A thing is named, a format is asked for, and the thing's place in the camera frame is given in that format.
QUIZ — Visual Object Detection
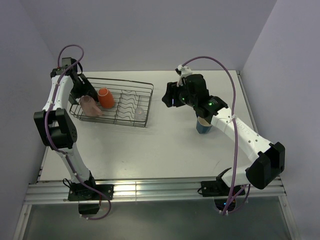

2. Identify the purple cable under table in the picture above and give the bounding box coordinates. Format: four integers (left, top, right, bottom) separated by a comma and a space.
79, 192, 112, 222

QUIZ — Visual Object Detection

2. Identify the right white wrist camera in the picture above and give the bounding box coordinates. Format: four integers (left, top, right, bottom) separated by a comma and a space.
175, 64, 193, 87

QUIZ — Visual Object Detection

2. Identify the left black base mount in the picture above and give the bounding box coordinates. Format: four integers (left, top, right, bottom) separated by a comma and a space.
67, 183, 114, 202

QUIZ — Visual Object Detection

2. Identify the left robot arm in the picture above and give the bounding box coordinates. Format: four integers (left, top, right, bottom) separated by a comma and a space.
33, 57, 98, 200

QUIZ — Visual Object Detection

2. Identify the orange mug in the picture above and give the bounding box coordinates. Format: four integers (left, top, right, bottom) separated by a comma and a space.
97, 87, 115, 109

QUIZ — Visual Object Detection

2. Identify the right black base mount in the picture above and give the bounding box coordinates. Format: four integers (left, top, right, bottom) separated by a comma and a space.
197, 180, 230, 197

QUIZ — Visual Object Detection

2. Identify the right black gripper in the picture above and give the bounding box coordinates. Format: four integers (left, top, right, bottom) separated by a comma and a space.
161, 81, 197, 108

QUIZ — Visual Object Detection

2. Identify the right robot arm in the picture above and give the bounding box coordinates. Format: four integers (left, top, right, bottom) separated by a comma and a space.
162, 74, 286, 195

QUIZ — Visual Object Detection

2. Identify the aluminium rail frame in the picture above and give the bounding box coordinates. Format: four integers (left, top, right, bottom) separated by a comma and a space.
24, 174, 288, 203

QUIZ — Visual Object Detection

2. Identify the dark wire dish rack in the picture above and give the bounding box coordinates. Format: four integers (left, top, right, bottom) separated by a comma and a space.
68, 77, 154, 128

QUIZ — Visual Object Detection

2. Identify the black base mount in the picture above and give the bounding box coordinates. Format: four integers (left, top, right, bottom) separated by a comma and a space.
67, 183, 114, 202
197, 180, 230, 197

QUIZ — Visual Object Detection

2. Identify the pink mug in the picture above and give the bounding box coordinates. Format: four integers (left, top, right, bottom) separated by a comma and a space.
79, 95, 103, 117

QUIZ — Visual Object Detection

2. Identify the blue mug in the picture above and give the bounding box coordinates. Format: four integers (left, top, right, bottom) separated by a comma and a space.
196, 116, 212, 134

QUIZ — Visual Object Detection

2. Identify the clear glass cup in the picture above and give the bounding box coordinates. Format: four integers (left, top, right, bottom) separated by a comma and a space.
134, 107, 146, 121

